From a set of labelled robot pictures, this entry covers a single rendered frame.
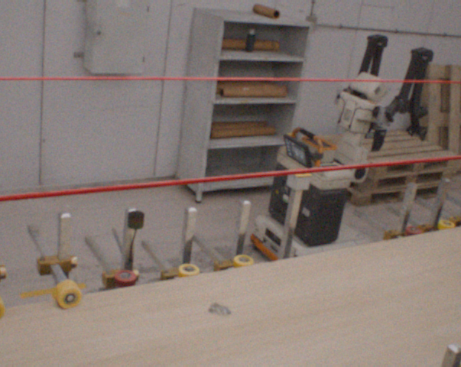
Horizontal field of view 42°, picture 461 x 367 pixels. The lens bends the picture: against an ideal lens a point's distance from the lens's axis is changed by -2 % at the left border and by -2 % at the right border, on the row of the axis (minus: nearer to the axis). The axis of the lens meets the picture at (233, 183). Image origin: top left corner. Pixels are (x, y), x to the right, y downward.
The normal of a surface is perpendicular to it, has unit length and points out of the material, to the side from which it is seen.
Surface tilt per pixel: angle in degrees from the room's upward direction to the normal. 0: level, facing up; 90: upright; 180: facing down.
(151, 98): 90
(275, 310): 0
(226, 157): 90
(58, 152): 90
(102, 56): 90
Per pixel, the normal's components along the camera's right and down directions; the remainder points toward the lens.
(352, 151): -0.83, -0.05
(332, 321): 0.14, -0.92
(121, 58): 0.51, 0.39
